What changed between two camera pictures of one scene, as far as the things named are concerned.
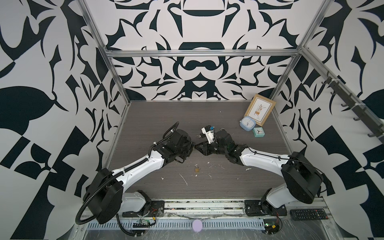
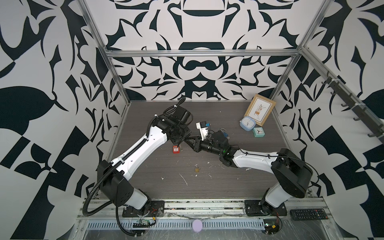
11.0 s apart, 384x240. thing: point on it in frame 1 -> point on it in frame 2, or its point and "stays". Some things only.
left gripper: x=190 y=146 -> x=187 y=132
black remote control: x=313 y=214 stays
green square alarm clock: x=258 y=132 stays
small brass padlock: x=197 y=169 stays
